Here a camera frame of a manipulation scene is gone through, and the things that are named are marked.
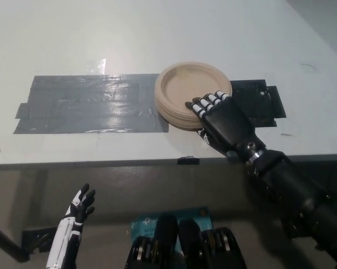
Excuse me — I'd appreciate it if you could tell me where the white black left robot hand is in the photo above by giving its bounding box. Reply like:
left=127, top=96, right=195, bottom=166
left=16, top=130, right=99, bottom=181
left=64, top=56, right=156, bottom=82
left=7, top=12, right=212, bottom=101
left=45, top=183, right=97, bottom=269

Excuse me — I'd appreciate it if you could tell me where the grey duct tape patch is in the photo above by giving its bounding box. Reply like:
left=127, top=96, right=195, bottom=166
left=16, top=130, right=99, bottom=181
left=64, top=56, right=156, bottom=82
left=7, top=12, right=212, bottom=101
left=13, top=73, right=169, bottom=136

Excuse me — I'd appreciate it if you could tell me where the black tape patch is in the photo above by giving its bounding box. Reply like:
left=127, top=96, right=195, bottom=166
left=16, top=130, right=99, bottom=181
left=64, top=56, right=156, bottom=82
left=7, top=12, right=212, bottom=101
left=229, top=80, right=288, bottom=128

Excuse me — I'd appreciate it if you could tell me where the teal router box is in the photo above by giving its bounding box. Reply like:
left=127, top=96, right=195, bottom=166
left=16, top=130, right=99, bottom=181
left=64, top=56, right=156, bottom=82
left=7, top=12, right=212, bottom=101
left=129, top=206, right=214, bottom=254

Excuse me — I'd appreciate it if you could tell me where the beige paper plate stack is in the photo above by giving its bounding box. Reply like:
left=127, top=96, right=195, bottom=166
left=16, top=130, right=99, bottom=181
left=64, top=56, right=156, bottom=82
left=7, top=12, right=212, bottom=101
left=154, top=62, right=233, bottom=132

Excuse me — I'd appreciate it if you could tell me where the clear tape piece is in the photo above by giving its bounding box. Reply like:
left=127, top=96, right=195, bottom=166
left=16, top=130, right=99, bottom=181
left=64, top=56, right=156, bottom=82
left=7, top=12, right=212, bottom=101
left=84, top=58, right=108, bottom=76

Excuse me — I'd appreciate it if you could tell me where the black table leg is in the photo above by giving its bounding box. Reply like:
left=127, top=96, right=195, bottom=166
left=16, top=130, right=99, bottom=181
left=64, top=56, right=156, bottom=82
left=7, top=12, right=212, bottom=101
left=0, top=220, right=31, bottom=264

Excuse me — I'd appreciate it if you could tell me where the small black tape piece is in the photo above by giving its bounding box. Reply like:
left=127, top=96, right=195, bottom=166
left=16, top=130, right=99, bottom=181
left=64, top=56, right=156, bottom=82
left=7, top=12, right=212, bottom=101
left=177, top=155, right=200, bottom=166

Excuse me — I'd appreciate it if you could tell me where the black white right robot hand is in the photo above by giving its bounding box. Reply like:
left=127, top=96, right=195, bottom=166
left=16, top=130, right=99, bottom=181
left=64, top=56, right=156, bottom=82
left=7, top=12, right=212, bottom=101
left=184, top=90, right=267, bottom=163

